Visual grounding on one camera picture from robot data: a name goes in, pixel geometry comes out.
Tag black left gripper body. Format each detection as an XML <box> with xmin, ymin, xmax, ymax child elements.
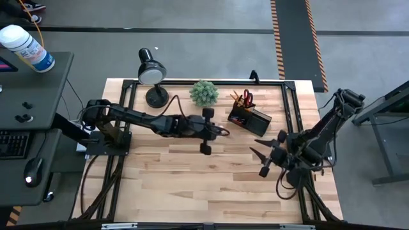
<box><xmin>178</xmin><ymin>107</ymin><xmax>219</xmax><ymax>157</ymax></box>

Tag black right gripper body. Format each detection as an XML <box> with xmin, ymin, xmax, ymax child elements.
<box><xmin>258</xmin><ymin>129</ymin><xmax>288</xmax><ymax>178</ymax></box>

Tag black mesh desk organizer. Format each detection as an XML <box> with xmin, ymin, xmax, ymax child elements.
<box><xmin>227</xmin><ymin>101</ymin><xmax>273</xmax><ymax>137</ymax></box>

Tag red-handled scissors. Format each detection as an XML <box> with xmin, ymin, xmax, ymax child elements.
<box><xmin>242</xmin><ymin>88</ymin><xmax>254</xmax><ymax>109</ymax></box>

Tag green potted artificial plant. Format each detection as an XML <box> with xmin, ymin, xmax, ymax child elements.
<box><xmin>189</xmin><ymin>79</ymin><xmax>220</xmax><ymax>108</ymax></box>

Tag black desk lamp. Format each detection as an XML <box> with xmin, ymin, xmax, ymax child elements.
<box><xmin>137</xmin><ymin>47</ymin><xmax>170</xmax><ymax>109</ymax></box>

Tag black hazard-striped floor mat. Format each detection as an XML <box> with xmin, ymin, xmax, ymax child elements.
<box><xmin>270</xmin><ymin>0</ymin><xmax>329</xmax><ymax>93</ymax></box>

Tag black metal table stand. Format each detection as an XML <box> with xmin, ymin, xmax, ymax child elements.
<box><xmin>353</xmin><ymin>79</ymin><xmax>409</xmax><ymax>187</ymax></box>

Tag black computer desk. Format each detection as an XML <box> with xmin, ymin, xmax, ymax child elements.
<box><xmin>0</xmin><ymin>50</ymin><xmax>90</xmax><ymax>208</ymax></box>

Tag black computer mouse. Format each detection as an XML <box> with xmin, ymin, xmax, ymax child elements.
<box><xmin>24</xmin><ymin>157</ymin><xmax>45</xmax><ymax>188</ymax></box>

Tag black keyboard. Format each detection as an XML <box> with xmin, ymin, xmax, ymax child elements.
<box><xmin>0</xmin><ymin>130</ymin><xmax>33</xmax><ymax>160</ymax></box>

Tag white wipes canister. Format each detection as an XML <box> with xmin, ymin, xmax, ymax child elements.
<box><xmin>0</xmin><ymin>24</ymin><xmax>56</xmax><ymax>73</ymax></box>

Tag dark display screen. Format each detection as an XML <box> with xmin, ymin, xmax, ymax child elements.
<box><xmin>0</xmin><ymin>56</ymin><xmax>19</xmax><ymax>73</ymax></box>

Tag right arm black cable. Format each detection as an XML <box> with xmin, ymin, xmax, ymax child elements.
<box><xmin>275</xmin><ymin>167</ymin><xmax>303</xmax><ymax>201</ymax></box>

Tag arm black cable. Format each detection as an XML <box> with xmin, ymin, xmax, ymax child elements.
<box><xmin>275</xmin><ymin>167</ymin><xmax>303</xmax><ymax>201</ymax></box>
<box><xmin>158</xmin><ymin>95</ymin><xmax>189</xmax><ymax>121</ymax></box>

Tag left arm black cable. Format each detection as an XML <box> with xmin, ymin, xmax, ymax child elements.
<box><xmin>158</xmin><ymin>95</ymin><xmax>189</xmax><ymax>121</ymax></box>

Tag black metal table frame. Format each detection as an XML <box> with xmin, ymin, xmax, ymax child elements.
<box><xmin>72</xmin><ymin>69</ymin><xmax>344</xmax><ymax>230</ymax></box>

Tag black power cable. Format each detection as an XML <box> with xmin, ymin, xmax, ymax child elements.
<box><xmin>79</xmin><ymin>155</ymin><xmax>96</xmax><ymax>221</ymax></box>

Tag yellow cable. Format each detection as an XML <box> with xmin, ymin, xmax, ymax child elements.
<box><xmin>17</xmin><ymin>0</ymin><xmax>45</xmax><ymax>70</ymax></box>

